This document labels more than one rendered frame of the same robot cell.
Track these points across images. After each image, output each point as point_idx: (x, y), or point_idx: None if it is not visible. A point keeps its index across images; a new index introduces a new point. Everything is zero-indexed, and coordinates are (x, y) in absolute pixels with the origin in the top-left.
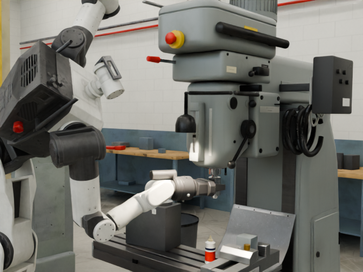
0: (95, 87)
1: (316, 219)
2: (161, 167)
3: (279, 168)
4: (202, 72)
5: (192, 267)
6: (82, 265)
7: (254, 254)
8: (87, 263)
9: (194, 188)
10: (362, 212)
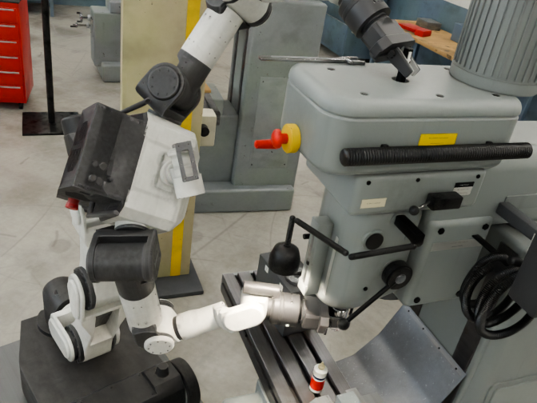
0: (168, 177)
1: (504, 385)
2: None
3: None
4: (332, 187)
5: (286, 389)
6: (303, 201)
7: None
8: (311, 199)
9: (296, 320)
10: None
